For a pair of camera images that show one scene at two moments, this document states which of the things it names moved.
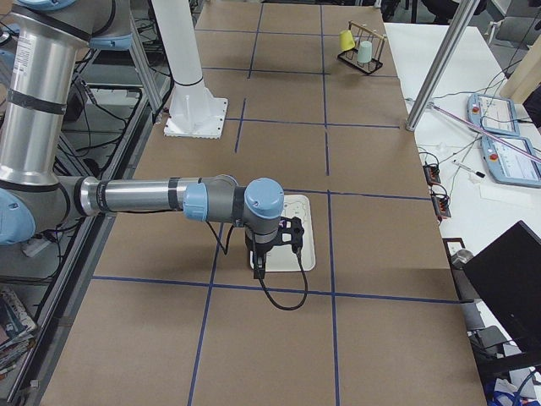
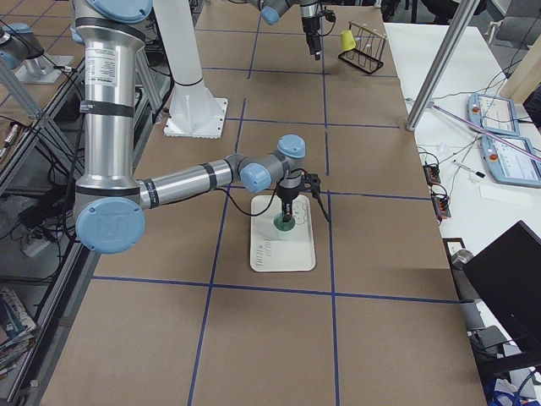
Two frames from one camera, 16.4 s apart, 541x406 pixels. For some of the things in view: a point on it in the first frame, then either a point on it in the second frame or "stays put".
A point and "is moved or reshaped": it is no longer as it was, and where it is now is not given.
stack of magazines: x=18 y=330 stays put
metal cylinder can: x=461 y=257 stays put
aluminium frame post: x=441 y=65 stays put
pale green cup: x=365 y=52 is moved or reshaped
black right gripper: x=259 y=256 -> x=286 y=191
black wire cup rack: x=360 y=34 stays put
